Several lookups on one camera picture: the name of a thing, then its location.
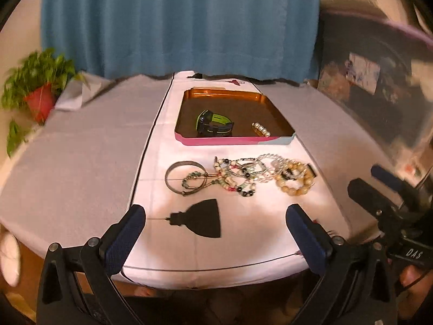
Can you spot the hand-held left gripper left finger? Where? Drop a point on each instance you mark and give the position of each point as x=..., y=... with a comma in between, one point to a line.
x=126, y=233

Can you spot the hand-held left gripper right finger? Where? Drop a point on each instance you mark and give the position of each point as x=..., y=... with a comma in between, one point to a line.
x=306, y=235

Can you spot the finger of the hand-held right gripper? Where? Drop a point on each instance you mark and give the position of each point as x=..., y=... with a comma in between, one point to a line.
x=384, y=173
x=367, y=193

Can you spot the metal bangle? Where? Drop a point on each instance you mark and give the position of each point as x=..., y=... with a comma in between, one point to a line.
x=171, y=171

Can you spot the pink-edged metal tray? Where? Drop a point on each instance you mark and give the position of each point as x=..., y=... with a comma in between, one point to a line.
x=233, y=108

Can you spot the person's right hand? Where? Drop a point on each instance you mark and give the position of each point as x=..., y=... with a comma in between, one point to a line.
x=414, y=279

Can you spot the white printed mat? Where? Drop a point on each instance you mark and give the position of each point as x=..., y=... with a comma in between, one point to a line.
x=203, y=260

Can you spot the clear plastic storage bin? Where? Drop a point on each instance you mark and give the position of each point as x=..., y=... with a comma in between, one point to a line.
x=379, y=91

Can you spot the white blurry object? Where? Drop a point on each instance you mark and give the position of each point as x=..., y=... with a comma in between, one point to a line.
x=9, y=260

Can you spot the green and black watch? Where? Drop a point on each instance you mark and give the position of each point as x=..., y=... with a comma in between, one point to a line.
x=213, y=122

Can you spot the red plant pot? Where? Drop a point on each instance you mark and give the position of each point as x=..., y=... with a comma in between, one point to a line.
x=40, y=101

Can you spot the green leafy plant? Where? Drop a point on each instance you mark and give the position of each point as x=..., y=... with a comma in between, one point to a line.
x=37, y=67

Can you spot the blue curtain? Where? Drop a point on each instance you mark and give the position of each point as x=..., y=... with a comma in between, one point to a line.
x=182, y=20

